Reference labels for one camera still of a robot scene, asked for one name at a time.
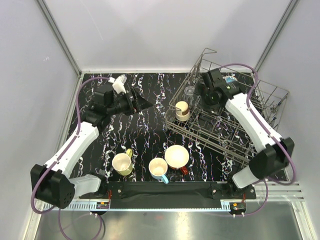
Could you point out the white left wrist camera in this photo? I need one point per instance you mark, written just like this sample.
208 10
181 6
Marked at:
118 83

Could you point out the yellow-green mug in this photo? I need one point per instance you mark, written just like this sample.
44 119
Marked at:
122 163

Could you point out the controller board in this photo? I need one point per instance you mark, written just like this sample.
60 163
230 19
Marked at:
103 205
238 207

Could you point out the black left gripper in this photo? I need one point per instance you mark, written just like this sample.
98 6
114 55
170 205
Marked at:
138 104

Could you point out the red mug white inside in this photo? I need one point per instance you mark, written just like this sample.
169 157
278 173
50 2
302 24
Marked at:
177 157

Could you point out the grey wire dish rack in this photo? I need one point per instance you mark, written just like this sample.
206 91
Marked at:
220 131

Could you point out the right controller board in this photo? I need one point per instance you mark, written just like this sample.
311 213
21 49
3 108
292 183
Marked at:
238 207

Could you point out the light blue mug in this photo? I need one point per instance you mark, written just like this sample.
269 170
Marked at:
158 168

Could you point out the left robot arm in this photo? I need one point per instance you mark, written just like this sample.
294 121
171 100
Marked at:
51 182

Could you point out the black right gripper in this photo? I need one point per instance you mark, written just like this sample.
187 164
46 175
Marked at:
201 89

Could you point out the left controller board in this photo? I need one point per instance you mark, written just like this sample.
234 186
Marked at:
103 205

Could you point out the blue butterfly mug orange inside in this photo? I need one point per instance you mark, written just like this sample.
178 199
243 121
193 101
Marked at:
231 82

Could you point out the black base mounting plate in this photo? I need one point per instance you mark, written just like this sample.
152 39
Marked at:
154 195

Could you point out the clear drinking glass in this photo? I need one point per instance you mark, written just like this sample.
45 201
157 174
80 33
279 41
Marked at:
189 95

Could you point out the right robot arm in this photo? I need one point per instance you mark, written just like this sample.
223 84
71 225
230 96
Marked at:
273 151

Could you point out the beige cup with brown band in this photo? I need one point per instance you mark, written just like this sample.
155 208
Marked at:
182 111

